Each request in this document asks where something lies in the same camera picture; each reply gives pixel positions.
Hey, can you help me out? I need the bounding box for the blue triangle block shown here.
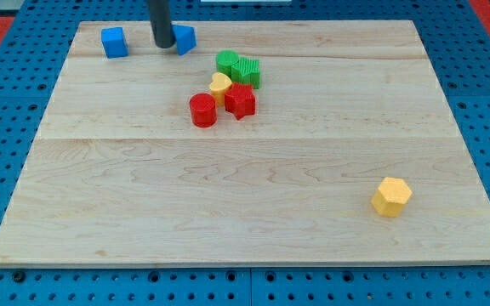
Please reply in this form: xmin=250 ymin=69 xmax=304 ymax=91
xmin=173 ymin=25 xmax=197 ymax=56

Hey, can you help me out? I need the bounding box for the red star block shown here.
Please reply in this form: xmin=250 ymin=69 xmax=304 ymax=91
xmin=225 ymin=82 xmax=256 ymax=120

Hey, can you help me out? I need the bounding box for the green star block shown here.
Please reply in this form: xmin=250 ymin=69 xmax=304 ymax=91
xmin=231 ymin=57 xmax=260 ymax=89

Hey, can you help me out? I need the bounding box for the red cylinder block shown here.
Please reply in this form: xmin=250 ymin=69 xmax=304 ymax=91
xmin=189 ymin=93 xmax=217 ymax=128

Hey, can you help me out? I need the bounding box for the yellow heart block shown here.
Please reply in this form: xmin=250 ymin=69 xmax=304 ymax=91
xmin=209 ymin=72 xmax=232 ymax=106

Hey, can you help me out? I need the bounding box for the green cylinder block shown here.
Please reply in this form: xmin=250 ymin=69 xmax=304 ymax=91
xmin=215 ymin=49 xmax=240 ymax=77

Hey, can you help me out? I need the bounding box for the light wooden board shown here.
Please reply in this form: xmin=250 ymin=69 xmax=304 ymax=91
xmin=0 ymin=20 xmax=490 ymax=269

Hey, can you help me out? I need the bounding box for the yellow hexagon block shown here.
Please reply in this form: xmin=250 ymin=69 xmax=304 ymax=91
xmin=371 ymin=177 xmax=413 ymax=218

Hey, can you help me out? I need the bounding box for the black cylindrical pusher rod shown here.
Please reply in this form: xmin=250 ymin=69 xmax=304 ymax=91
xmin=146 ymin=0 xmax=175 ymax=48

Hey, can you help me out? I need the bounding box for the blue cube block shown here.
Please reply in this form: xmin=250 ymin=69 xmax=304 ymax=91
xmin=101 ymin=27 xmax=128 ymax=59

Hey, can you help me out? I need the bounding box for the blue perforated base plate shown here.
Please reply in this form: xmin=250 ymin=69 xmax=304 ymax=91
xmin=0 ymin=0 xmax=490 ymax=305

